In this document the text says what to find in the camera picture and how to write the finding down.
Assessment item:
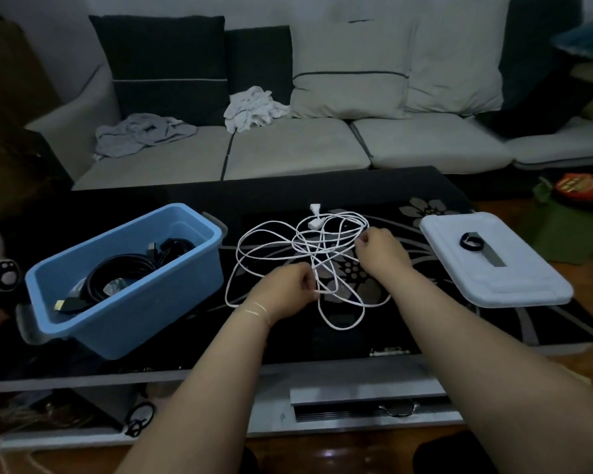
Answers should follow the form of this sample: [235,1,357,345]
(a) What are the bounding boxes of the person's left hand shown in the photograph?
[246,263,323,326]

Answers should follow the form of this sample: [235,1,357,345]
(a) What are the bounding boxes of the person's right hand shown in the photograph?
[354,227,415,282]

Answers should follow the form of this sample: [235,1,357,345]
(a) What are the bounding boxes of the white cable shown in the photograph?
[225,203,392,332]

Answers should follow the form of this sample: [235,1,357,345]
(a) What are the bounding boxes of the person's left forearm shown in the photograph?
[116,305,273,474]

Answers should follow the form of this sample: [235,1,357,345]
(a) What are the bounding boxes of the person's right forearm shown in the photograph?
[383,264,593,474]

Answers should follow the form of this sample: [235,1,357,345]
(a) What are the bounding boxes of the black floral glass coffee table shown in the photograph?
[0,166,593,451]

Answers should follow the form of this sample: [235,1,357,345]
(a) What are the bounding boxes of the beige sofa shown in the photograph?
[25,0,593,193]

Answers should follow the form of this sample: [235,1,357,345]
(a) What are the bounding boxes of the grey flat strip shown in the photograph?
[479,244,508,268]

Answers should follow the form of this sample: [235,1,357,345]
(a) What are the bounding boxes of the white plastic bin lid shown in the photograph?
[419,211,574,308]

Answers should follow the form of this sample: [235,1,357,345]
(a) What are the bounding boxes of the crumpled white cloth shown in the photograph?
[223,86,291,135]

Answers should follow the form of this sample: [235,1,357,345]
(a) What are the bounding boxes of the beige cushion with dark stripe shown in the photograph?
[289,20,419,120]

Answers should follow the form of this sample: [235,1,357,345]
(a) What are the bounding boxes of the blue plastic storage bin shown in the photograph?
[16,202,228,361]

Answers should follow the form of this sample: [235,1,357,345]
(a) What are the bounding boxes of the green bag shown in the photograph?
[516,177,593,266]

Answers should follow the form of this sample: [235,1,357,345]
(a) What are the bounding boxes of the large plain beige cushion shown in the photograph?
[404,0,514,117]

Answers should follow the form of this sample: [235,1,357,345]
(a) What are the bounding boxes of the plain dark cushion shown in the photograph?
[225,25,293,107]

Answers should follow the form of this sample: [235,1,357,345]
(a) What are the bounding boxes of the red snack packet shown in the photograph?
[553,172,593,204]

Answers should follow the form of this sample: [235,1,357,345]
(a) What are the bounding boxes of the crumpled grey cloth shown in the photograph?
[93,113,198,160]

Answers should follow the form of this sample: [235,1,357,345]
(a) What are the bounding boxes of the large dark cushion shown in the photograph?
[474,0,593,139]

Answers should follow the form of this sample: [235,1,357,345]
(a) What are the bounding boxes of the dark cushion with white stripe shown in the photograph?
[89,14,229,127]

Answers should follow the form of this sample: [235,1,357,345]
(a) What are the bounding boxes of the teal cushion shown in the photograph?
[550,17,593,70]

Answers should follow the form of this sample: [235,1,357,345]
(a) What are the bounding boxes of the white plush toy with paw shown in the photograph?
[0,216,24,298]

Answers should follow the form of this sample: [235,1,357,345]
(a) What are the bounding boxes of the brown cardboard box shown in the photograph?
[0,14,75,220]

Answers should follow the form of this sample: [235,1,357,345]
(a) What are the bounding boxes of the thin gold bracelet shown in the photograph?
[241,301,273,323]

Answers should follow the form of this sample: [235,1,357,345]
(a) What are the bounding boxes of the black cable bundle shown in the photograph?
[146,238,197,264]

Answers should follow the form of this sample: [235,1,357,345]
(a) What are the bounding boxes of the metal drawer handle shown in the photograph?
[379,403,416,419]

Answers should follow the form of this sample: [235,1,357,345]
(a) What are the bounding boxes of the black coiled cable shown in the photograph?
[53,254,158,315]

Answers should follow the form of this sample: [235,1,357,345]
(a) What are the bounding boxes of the small black cable loop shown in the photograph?
[124,401,157,438]

